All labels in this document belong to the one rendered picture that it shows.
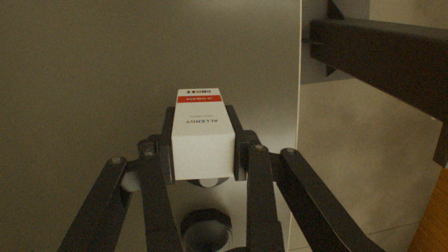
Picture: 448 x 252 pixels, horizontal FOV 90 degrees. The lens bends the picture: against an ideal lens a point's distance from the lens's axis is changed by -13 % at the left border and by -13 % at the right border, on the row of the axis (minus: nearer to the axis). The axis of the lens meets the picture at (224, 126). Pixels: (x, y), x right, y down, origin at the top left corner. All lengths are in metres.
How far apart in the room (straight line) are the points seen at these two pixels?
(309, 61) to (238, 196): 1.06
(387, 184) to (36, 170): 2.12
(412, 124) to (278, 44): 1.72
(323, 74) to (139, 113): 1.22
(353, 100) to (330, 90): 0.17
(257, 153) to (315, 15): 1.29
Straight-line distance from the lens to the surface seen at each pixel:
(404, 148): 2.10
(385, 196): 2.30
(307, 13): 1.40
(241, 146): 0.16
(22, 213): 0.61
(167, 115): 0.20
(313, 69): 1.46
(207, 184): 0.38
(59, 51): 0.41
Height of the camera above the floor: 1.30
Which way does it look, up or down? 64 degrees down
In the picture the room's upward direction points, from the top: 167 degrees clockwise
